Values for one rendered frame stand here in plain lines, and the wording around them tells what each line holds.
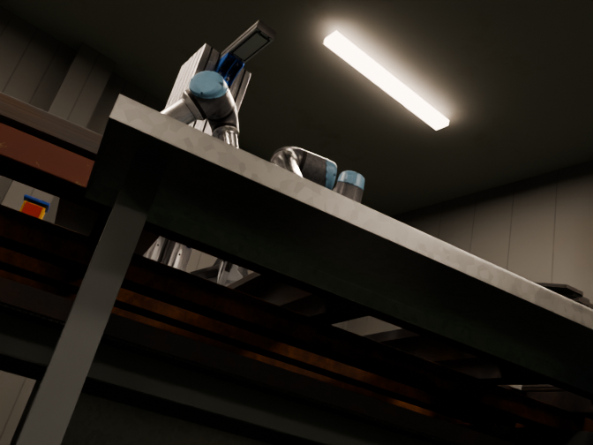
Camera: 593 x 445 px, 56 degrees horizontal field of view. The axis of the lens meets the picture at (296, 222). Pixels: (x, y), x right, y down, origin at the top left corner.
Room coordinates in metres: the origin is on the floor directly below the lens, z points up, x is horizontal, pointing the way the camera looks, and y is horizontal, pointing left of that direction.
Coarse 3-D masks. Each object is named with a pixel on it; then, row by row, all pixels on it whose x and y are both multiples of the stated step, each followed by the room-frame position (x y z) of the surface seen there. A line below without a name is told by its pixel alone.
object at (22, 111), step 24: (0, 96) 0.74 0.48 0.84; (0, 120) 0.76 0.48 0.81; (24, 120) 0.75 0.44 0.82; (48, 120) 0.76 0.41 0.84; (72, 144) 0.78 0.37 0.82; (96, 144) 0.79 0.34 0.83; (72, 216) 1.13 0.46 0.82; (96, 216) 1.09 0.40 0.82; (144, 240) 1.16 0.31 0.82; (240, 288) 1.34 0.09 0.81; (264, 288) 1.29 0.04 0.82; (288, 288) 1.24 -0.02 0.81; (384, 336) 1.51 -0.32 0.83; (408, 336) 1.39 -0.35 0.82; (432, 360) 1.58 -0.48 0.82; (528, 384) 1.56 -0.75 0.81
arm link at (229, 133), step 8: (208, 120) 1.68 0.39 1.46; (224, 120) 1.66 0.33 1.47; (232, 120) 1.67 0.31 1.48; (216, 128) 1.67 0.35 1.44; (224, 128) 1.67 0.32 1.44; (232, 128) 1.67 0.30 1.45; (216, 136) 1.69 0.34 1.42; (224, 136) 1.67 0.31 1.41; (232, 136) 1.67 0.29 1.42; (232, 144) 1.67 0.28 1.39
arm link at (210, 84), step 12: (204, 72) 1.54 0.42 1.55; (216, 72) 1.54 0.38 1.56; (192, 84) 1.54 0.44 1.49; (204, 84) 1.53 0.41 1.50; (216, 84) 1.52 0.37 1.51; (192, 96) 1.55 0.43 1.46; (204, 96) 1.53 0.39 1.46; (216, 96) 1.54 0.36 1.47; (228, 96) 1.58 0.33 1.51; (168, 108) 1.59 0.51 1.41; (180, 108) 1.58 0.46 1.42; (192, 108) 1.57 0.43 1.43; (204, 108) 1.57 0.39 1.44; (216, 108) 1.59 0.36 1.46; (228, 108) 1.62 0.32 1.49; (180, 120) 1.60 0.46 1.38; (192, 120) 1.62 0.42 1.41; (216, 120) 1.66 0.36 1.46
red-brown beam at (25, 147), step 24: (0, 144) 0.75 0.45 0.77; (24, 144) 0.76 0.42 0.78; (48, 144) 0.77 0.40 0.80; (0, 168) 0.80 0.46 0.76; (24, 168) 0.78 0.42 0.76; (48, 168) 0.77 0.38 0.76; (72, 168) 0.79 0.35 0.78; (48, 192) 0.86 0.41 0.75; (72, 192) 0.83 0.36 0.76; (192, 240) 0.91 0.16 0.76; (240, 264) 0.97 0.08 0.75; (312, 288) 1.00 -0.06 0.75; (432, 336) 1.11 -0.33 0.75; (504, 360) 1.15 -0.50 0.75; (552, 384) 1.25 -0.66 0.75
